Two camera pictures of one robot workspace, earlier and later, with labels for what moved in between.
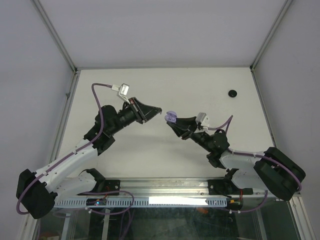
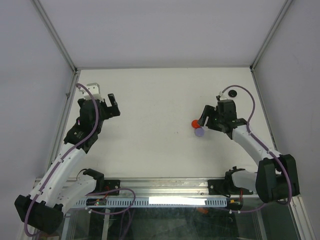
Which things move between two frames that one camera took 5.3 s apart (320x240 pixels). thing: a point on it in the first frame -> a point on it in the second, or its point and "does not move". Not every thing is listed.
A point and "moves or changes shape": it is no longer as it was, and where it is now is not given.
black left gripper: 143,113 -> 112,111
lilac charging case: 171,116 moves or changes shape
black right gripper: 190,125 -> 208,111
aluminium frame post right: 280,18 does not move
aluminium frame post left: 55,35 does not move
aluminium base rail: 152,189 does not move
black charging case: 232,93 does not move
